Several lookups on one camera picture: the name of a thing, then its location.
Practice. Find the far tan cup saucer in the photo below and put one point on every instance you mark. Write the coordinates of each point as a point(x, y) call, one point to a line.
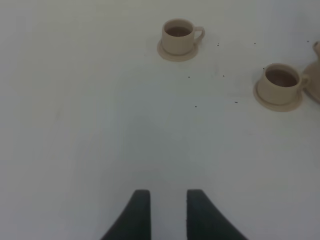
point(177, 58)

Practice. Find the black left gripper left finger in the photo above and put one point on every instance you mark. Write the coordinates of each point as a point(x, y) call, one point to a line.
point(134, 223)

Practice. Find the near tan teacup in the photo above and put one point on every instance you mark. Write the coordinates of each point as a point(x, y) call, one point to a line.
point(281, 83)

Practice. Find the tan cup saucer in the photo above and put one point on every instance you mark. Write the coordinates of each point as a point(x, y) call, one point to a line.
point(177, 58)
point(278, 108)

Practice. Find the tan teapot saucer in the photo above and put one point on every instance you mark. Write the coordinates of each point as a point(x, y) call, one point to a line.
point(313, 88)

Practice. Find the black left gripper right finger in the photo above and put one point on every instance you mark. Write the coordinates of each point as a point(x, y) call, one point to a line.
point(205, 222)

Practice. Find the tan teacup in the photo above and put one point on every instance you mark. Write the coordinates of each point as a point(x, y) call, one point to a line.
point(281, 83)
point(179, 36)

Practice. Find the tan clay teapot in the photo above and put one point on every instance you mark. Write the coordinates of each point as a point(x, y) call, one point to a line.
point(316, 48)

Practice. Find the far tan teacup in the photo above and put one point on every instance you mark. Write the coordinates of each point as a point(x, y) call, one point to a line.
point(179, 36)

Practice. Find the near tan cup saucer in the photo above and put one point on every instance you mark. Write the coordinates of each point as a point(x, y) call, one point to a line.
point(278, 108)

